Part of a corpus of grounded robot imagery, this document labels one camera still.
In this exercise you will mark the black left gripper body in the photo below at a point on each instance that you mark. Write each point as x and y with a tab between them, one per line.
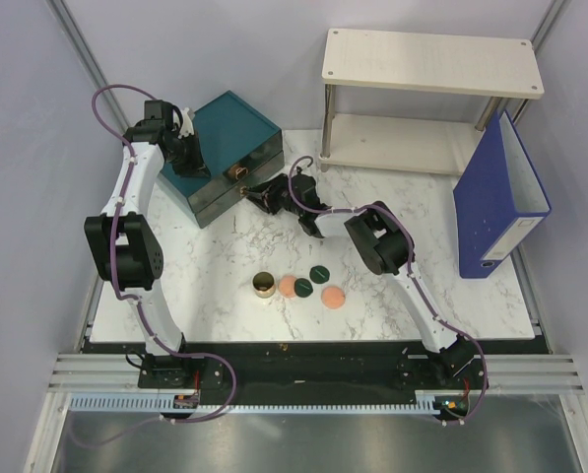
187	151

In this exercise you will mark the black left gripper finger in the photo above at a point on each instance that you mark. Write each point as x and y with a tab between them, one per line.
183	172
202	171

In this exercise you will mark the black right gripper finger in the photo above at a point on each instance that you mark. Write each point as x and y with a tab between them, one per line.
257	190
263	203

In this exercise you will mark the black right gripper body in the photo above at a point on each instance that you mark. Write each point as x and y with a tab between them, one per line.
278	195

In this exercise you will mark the teal drawer organizer box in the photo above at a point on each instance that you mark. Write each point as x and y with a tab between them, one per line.
228	113

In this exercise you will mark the gold round jar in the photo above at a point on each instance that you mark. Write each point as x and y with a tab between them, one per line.
264	284

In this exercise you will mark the dark green puff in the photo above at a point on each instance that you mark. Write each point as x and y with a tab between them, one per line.
319	274
303	288

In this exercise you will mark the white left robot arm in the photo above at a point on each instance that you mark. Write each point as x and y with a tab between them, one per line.
125	249

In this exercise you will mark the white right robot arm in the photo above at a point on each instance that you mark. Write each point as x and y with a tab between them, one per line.
385	247

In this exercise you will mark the peach sponge left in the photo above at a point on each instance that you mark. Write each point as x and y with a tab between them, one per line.
286	286

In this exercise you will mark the peach sponge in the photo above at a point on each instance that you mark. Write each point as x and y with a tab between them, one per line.
286	286
333	297

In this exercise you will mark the peach sponge right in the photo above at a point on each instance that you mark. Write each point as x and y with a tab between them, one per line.
333	297

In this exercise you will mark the beige two-tier shelf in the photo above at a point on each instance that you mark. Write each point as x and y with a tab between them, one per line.
458	66

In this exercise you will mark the blue lever arch binder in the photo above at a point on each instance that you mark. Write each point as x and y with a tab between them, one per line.
499	200

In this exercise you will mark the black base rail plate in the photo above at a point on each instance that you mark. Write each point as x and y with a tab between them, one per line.
395	371

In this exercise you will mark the light blue cable duct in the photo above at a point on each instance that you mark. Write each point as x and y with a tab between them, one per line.
166	403

